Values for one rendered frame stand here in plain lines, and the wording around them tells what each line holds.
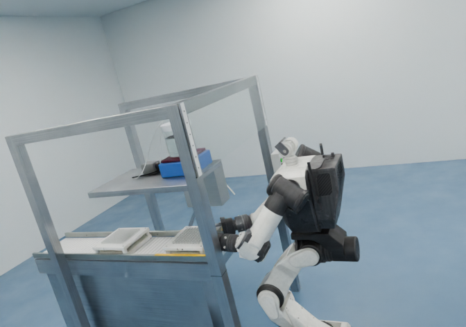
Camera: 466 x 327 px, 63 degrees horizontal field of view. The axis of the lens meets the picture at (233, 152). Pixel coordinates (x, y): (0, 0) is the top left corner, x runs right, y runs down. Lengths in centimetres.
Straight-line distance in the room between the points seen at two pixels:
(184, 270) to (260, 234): 66
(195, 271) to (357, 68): 374
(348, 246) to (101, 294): 157
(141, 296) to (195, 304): 37
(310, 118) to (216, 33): 180
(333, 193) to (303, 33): 380
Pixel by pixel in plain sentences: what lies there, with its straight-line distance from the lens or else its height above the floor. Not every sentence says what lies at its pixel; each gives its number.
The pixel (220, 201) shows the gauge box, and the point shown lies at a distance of 204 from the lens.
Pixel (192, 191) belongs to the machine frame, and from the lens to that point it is 175.
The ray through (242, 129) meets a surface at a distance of 221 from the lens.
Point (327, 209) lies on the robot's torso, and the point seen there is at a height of 106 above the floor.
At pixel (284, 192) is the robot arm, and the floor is 121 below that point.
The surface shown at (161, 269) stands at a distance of 218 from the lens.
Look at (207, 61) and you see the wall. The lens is 578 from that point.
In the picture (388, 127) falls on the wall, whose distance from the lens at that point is 526.
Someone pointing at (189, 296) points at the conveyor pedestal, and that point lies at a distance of 224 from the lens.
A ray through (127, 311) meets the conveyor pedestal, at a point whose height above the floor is 43.
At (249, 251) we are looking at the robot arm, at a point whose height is 99.
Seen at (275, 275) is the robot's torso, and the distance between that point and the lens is 199.
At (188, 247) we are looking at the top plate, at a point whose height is 89.
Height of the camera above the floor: 174
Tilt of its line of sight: 13 degrees down
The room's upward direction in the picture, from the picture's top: 13 degrees counter-clockwise
